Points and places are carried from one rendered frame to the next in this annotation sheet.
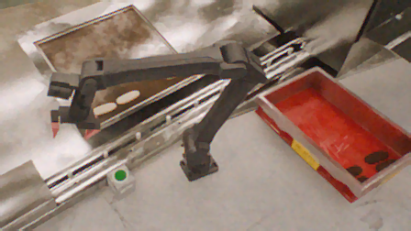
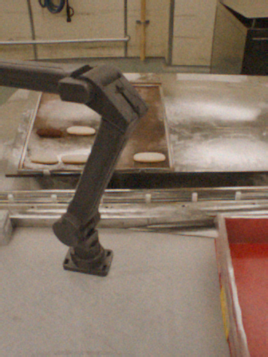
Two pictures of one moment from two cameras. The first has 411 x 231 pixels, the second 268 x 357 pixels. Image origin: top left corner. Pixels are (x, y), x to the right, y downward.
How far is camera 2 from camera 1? 78 cm
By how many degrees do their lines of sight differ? 28
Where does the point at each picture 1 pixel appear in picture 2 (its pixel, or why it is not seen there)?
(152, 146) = (55, 213)
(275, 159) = (187, 300)
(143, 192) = (12, 251)
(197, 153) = (63, 226)
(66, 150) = not seen: outside the picture
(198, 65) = (48, 76)
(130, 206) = not seen: outside the picture
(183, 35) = (193, 127)
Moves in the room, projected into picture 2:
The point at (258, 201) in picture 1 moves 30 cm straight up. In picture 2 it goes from (116, 331) to (110, 239)
